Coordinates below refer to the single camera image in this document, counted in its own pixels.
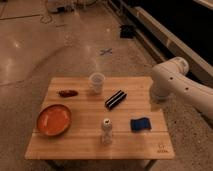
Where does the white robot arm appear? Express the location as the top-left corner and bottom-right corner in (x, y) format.
(150, 57), (213, 120)

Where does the translucent plastic cup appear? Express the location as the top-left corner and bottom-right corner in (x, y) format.
(89, 73), (105, 94)

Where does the black white striped block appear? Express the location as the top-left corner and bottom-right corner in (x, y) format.
(105, 90), (127, 110)

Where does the wooden folding table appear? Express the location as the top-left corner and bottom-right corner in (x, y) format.
(24, 76), (176, 171)

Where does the white salt shaker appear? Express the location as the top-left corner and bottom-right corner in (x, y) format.
(101, 118), (112, 144)

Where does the blue sponge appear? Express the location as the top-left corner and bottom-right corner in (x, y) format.
(130, 118), (151, 132)

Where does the black box on floor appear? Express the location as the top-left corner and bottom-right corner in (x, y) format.
(120, 25), (134, 38)

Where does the orange plate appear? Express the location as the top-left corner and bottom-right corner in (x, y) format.
(36, 104), (71, 136)

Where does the grey equipment base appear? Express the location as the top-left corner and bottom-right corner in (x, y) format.
(46, 0), (74, 13)

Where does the long wall rail ledge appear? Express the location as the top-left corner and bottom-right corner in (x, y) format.
(106, 0), (213, 84)

